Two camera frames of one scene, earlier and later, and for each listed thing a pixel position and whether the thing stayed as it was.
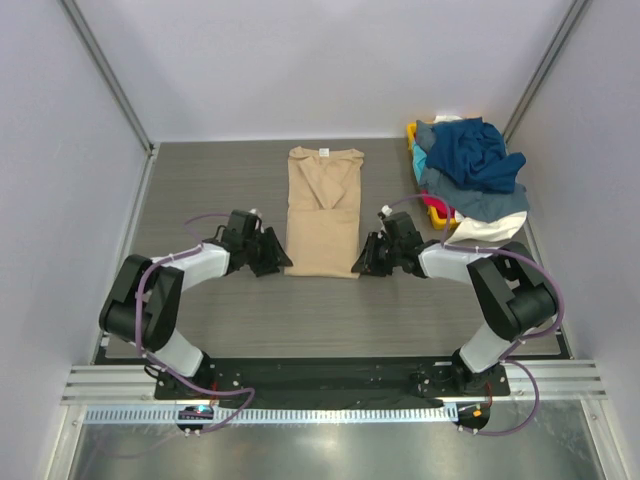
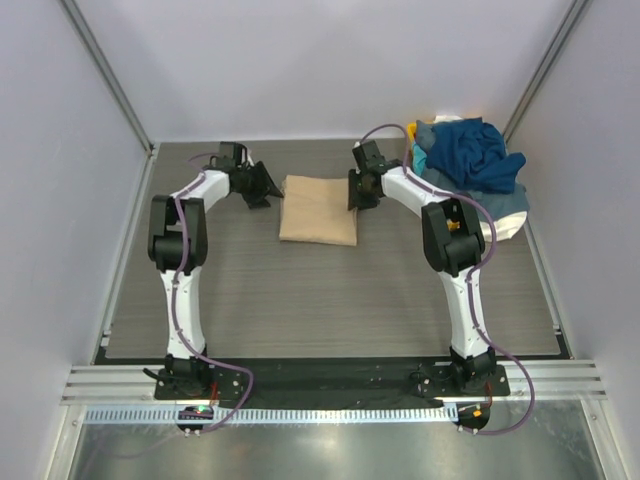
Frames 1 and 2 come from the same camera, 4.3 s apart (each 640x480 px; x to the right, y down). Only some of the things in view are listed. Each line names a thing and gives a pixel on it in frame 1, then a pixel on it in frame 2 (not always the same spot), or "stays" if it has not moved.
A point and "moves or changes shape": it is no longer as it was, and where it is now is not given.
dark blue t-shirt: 474,152 stays
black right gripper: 381,253 to 361,188
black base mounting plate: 334,382 stays
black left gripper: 263,251 to 256,185
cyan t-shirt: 419,160 stays
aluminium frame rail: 105,384 stays
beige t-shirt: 324,212 moves or changes shape
